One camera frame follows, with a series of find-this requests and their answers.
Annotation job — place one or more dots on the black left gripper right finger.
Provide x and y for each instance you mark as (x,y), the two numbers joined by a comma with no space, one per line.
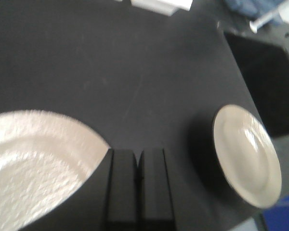
(156,212)

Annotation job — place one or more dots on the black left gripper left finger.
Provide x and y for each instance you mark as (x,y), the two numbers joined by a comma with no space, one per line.
(122,201)

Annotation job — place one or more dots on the beige round plate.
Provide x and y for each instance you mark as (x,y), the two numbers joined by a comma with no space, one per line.
(44,158)
(247,156)

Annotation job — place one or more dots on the black lab sink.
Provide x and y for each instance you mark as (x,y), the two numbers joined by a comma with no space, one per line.
(265,69)

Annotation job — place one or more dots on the right white storage bin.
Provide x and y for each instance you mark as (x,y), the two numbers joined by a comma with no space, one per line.
(165,7)

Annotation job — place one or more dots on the white gooseneck lab faucet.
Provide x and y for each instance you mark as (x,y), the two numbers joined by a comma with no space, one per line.
(272,15)

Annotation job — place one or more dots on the blue pegboard drying rack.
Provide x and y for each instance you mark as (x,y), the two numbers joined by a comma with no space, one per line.
(253,9)

